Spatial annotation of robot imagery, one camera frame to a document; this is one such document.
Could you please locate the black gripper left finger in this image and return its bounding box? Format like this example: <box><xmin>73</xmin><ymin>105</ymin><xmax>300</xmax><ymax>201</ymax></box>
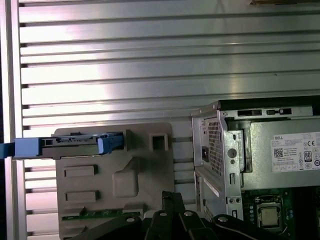
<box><xmin>67</xmin><ymin>190</ymin><xmax>175</xmax><ymax>240</ymax></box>

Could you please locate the black PC case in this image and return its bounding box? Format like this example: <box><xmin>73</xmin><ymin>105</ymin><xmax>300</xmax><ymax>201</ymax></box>
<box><xmin>191</xmin><ymin>96</ymin><xmax>320</xmax><ymax>240</ymax></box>

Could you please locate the green RAM stick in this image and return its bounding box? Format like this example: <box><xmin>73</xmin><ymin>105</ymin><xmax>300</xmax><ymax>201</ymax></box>
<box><xmin>61</xmin><ymin>209</ymin><xmax>142</xmax><ymax>221</ymax></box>

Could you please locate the grey parts rack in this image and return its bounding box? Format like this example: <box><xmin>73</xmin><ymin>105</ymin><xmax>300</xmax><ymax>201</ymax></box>
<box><xmin>54</xmin><ymin>121</ymin><xmax>174</xmax><ymax>240</ymax></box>

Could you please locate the hard disk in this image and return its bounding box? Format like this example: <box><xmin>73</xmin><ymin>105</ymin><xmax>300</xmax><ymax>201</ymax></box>
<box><xmin>0</xmin><ymin>131</ymin><xmax>126</xmax><ymax>161</ymax></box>

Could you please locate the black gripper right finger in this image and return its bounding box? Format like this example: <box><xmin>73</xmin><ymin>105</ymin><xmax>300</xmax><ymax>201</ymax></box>
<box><xmin>172</xmin><ymin>191</ymin><xmax>292</xmax><ymax>240</ymax></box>

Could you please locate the silver CPU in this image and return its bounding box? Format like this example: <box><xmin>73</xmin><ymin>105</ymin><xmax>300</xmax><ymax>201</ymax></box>
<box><xmin>259</xmin><ymin>206</ymin><xmax>283</xmax><ymax>228</ymax></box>

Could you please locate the CPU socket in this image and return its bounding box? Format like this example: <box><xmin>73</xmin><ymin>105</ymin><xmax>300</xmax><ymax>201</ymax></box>
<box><xmin>252</xmin><ymin>196</ymin><xmax>289</xmax><ymax>231</ymax></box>

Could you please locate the green motherboard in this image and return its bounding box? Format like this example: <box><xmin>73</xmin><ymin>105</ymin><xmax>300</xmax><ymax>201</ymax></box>
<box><xmin>241</xmin><ymin>187</ymin><xmax>320</xmax><ymax>240</ymax></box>

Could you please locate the grey power supply unit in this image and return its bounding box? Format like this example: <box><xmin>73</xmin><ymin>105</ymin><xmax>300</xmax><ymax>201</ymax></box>
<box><xmin>226</xmin><ymin>117</ymin><xmax>320</xmax><ymax>191</ymax></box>

